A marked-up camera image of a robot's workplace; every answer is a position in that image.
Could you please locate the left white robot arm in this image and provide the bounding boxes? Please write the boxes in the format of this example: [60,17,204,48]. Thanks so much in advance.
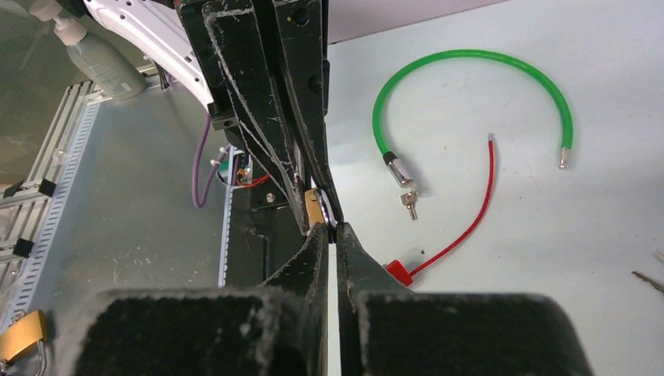
[84,1,343,232]

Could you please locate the slotted cable duct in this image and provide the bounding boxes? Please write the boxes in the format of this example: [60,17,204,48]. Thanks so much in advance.
[1,103,99,331]

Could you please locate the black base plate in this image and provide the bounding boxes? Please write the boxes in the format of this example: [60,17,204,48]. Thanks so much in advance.
[223,179,305,287]

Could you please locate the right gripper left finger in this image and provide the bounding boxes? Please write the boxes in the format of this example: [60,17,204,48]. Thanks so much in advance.
[56,224,329,375]

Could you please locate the large brass padlock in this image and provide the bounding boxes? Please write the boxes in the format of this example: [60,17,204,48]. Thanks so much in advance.
[1,309,48,376]

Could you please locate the red cable lock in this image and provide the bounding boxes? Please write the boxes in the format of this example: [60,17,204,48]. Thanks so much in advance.
[383,132,497,287]

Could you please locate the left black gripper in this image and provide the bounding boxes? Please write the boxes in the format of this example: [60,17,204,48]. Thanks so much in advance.
[177,1,343,234]

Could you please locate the green cable lock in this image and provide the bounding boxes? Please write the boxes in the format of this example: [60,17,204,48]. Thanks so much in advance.
[371,49,574,222]

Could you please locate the grey spray bottle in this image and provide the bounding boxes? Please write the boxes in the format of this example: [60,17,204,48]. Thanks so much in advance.
[29,0,147,100]

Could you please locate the small brass padlock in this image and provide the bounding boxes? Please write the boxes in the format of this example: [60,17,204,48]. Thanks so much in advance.
[305,188,337,230]

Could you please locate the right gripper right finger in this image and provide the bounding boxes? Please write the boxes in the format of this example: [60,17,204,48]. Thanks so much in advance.
[336,223,592,375]

